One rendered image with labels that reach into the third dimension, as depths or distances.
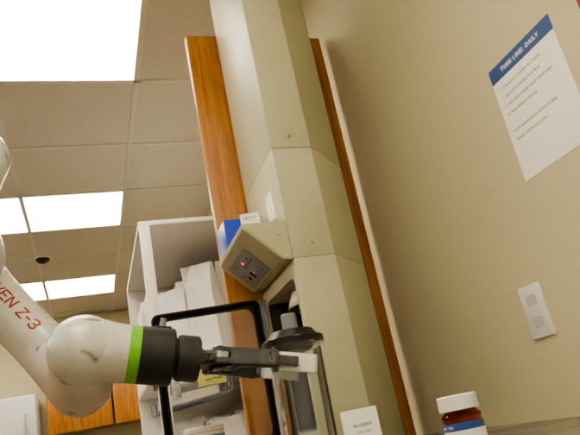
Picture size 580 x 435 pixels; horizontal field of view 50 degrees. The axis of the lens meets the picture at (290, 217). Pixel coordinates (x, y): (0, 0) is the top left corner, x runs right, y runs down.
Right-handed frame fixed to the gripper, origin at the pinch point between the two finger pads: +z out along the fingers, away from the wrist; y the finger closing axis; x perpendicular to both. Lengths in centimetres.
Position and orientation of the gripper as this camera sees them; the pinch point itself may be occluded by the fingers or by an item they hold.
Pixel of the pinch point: (293, 367)
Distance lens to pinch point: 109.0
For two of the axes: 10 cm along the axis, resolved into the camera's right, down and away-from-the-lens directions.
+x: -0.3, 9.2, -3.9
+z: 9.6, 1.4, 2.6
